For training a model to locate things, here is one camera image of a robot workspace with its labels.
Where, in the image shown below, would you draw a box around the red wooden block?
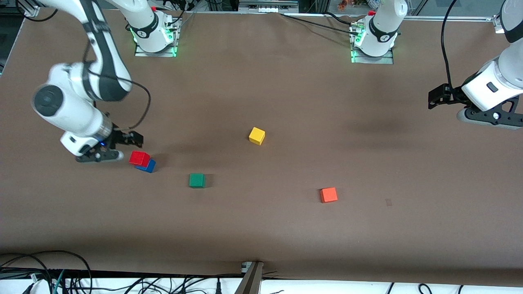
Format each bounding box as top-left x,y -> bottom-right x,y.
129,151 -> 151,168

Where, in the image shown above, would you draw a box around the blue wooden block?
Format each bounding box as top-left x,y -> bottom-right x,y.
134,158 -> 156,174

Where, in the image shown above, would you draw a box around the yellow wooden block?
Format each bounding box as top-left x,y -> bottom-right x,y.
248,127 -> 266,146

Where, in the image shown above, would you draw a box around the orange wooden block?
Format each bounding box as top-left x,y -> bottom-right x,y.
320,187 -> 339,204

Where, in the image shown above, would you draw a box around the brown table cover sheet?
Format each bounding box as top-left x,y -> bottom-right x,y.
0,7 -> 523,287

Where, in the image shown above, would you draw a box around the aluminium corner profile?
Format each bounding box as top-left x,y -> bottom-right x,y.
16,0 -> 41,18

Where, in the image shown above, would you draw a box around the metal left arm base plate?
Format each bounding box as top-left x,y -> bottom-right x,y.
350,21 -> 395,65

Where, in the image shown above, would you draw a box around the aluminium table edge rail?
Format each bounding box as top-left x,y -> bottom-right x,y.
409,15 -> 497,22

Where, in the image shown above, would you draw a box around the aluminium corner bracket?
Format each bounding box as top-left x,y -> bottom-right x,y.
492,14 -> 510,34

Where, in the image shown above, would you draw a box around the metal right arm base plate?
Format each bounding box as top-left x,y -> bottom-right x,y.
134,17 -> 181,58

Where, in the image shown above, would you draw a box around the short black base cable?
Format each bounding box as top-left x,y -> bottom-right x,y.
324,11 -> 357,27

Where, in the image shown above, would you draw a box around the black looped cable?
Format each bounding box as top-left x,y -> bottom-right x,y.
0,250 -> 94,294

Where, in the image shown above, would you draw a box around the long black base cable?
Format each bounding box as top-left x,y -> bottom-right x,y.
283,14 -> 359,36

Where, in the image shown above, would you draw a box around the metal camera post bracket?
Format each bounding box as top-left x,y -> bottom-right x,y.
235,261 -> 264,294

